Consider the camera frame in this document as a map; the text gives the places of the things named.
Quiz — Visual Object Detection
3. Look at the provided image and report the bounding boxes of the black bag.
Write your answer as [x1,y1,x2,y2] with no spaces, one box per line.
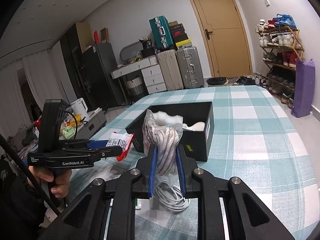
[140,38,157,58]

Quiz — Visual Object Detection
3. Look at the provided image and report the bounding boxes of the green plastic item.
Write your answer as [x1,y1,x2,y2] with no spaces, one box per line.
[60,126,77,140]

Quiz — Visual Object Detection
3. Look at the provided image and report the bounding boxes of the beige suitcase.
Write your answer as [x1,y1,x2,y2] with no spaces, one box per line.
[156,49,184,92]

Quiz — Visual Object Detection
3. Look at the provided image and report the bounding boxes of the purple bag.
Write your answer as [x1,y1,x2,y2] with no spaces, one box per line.
[291,59,316,118]

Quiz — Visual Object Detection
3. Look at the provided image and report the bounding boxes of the white appliance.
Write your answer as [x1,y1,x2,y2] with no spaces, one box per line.
[69,99,88,117]

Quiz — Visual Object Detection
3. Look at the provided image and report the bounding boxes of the yellow black shoe box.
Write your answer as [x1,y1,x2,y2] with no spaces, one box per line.
[174,38,192,50]

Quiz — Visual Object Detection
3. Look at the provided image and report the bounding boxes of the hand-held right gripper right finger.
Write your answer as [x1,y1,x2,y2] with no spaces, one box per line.
[176,146,295,240]

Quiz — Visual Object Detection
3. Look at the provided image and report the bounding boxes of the white curtain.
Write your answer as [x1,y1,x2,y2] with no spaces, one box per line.
[0,50,64,140]

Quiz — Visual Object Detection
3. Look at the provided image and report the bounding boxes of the grey low cabinet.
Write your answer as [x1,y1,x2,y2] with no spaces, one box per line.
[75,110,107,140]

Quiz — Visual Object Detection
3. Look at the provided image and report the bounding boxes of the black red shoe box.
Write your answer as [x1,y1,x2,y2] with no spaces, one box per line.
[171,29,187,39]

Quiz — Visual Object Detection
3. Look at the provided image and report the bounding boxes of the yellow wooden door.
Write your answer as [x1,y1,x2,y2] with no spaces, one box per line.
[184,0,252,79]

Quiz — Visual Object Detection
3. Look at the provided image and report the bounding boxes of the bag of white rope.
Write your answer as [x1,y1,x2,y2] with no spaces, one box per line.
[136,180,200,227]

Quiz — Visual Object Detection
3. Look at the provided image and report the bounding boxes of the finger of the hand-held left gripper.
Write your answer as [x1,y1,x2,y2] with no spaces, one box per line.
[64,147,123,160]
[62,140,112,150]

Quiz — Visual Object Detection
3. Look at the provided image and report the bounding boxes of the white packet with red print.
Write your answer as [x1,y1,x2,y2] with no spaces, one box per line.
[109,132,134,161]

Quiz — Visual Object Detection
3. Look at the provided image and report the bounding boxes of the shoe rack with shoes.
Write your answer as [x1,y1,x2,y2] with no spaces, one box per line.
[255,14,300,105]

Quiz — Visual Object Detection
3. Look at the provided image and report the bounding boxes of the white drawer desk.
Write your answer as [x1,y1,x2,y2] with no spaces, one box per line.
[111,55,167,95]

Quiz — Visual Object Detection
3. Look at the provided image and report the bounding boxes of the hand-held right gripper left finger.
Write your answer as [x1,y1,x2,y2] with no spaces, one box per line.
[37,145,158,240]

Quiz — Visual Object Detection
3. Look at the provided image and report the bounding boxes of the dark clothes pile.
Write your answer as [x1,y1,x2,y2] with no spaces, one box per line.
[7,124,40,155]

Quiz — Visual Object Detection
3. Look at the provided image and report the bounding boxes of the black cardboard box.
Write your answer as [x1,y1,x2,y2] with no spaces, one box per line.
[125,102,214,162]

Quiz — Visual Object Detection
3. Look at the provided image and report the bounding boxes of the shoes on floor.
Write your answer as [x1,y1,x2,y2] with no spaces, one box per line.
[230,74,269,87]

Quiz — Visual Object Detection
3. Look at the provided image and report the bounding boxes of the grey white laundry basket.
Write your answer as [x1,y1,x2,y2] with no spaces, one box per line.
[124,75,147,103]

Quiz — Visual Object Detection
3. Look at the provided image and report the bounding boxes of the person's left forearm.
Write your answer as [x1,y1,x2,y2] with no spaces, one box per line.
[0,155,48,233]

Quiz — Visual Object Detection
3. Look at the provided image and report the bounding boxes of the grey refrigerator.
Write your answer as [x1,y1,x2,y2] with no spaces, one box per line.
[82,42,125,110]

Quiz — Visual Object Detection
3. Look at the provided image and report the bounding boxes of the brown cardboard box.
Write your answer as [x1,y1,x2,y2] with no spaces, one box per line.
[100,27,110,43]

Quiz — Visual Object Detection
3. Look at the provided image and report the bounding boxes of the white fluffy pad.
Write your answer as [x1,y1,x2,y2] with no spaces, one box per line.
[182,121,207,132]

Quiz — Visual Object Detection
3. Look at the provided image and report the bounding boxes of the white foam piece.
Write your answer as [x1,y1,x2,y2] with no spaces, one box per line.
[151,111,184,128]

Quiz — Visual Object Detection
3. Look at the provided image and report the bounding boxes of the black wardrobe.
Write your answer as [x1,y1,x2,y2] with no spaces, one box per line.
[59,22,93,103]

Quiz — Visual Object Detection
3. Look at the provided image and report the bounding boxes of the person's left hand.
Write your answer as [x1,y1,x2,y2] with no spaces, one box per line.
[31,165,72,200]

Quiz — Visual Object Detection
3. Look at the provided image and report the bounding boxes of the bag of striped laces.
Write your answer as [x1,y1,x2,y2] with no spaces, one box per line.
[142,109,184,180]

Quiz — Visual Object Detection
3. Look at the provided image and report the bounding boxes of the black basket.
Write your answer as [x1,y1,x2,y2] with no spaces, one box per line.
[206,77,228,87]

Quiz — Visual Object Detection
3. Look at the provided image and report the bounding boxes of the bamboo shoe rack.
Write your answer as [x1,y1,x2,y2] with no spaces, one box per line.
[257,26,304,103]

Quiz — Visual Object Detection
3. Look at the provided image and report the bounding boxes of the silver suitcase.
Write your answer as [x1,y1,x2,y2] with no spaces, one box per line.
[176,46,205,89]

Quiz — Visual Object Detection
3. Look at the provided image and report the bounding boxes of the teal suitcase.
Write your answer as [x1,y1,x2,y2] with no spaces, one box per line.
[149,16,174,50]

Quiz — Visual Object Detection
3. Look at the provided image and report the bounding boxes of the grey oval frame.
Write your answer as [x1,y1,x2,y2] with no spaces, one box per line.
[119,41,143,64]

